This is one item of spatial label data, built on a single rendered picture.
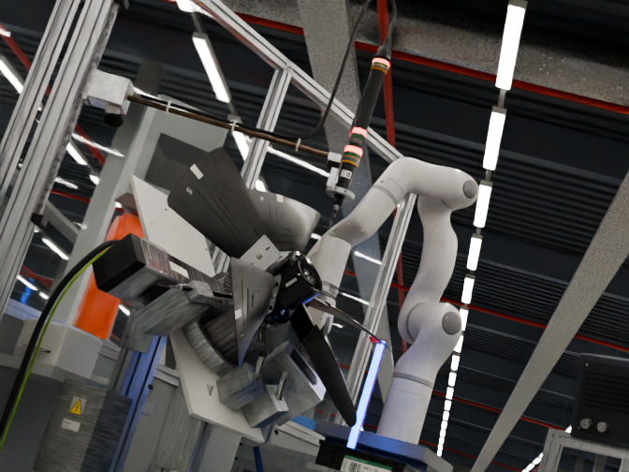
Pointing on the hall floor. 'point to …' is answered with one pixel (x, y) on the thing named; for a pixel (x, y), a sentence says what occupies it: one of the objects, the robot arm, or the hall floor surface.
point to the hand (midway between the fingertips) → (303, 347)
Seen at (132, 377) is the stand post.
